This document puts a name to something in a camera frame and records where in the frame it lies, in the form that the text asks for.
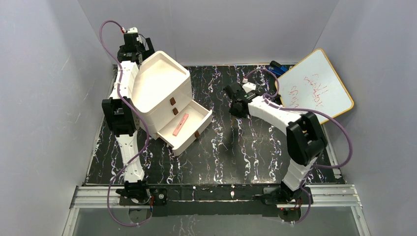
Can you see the pink eyeshadow palette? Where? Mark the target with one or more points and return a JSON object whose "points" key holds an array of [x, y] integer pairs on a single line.
{"points": [[180, 124]]}

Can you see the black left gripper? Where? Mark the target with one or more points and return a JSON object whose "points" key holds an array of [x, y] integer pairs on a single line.
{"points": [[147, 45]]}

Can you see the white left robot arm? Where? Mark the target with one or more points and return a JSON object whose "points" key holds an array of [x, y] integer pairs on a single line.
{"points": [[123, 119]]}

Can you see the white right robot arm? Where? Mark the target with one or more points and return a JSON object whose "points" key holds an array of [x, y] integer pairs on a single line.
{"points": [[305, 138]]}

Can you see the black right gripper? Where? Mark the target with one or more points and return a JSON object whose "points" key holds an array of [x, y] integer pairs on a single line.
{"points": [[234, 99]]}

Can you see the yellow framed whiteboard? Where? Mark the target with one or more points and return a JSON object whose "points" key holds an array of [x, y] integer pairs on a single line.
{"points": [[314, 84]]}

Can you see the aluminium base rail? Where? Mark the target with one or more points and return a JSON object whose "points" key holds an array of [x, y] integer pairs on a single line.
{"points": [[218, 210]]}

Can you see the white drawer organizer frame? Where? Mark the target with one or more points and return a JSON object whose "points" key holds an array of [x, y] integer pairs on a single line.
{"points": [[159, 79]]}

